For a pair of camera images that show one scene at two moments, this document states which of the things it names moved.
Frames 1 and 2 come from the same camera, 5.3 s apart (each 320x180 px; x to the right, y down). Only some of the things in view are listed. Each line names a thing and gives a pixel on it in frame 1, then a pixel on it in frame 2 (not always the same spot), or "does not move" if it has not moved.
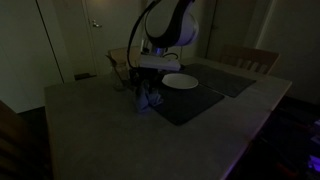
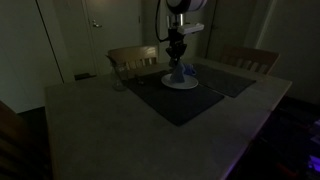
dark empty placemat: x=219 y=80 does not move
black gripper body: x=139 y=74 -> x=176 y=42
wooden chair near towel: x=251 y=58 does not move
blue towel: x=148 y=98 -> x=178 y=74
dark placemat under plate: x=179 y=105 does not move
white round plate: x=180 y=81 does not move
